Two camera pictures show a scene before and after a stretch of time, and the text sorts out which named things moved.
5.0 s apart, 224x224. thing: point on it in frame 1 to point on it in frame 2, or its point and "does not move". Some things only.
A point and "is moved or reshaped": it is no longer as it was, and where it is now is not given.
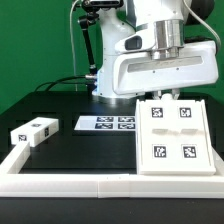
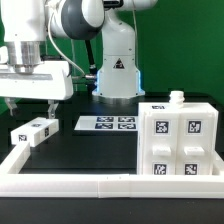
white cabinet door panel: x=192 y=146 is moved or reshaped
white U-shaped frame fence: x=118 y=186 does not move
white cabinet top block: x=35 y=132 does not move
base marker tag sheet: x=106 y=123 does not move
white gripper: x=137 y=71 to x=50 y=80
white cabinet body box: x=173 y=138 is moved or reshaped
